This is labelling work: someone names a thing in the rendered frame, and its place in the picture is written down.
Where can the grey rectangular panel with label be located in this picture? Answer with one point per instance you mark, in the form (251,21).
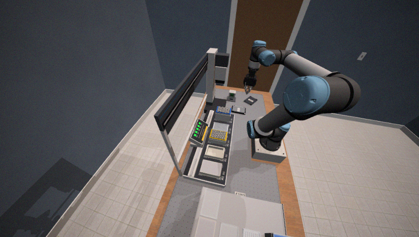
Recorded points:
(238,109)

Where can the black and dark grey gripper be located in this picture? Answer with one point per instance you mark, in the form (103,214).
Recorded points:
(250,79)

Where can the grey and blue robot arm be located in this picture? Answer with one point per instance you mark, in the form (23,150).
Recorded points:
(316,91)

